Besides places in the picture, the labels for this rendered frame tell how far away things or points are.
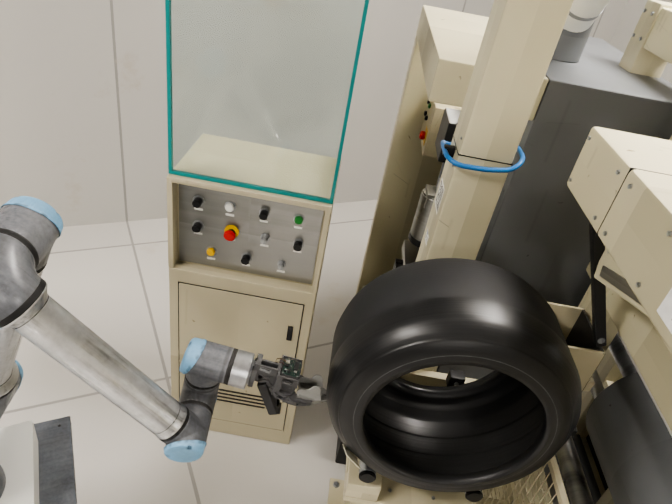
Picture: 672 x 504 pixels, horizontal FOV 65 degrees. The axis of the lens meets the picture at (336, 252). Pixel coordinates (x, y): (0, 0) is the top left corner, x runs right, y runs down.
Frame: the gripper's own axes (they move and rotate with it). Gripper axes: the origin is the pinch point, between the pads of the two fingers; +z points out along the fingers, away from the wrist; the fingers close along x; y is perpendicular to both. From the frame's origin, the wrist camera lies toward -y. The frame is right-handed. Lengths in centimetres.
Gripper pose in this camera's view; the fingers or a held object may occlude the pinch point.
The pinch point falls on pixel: (326, 398)
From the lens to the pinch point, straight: 138.4
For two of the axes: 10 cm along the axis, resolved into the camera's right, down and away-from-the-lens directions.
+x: 0.9, -5.5, 8.3
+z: 9.5, 2.8, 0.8
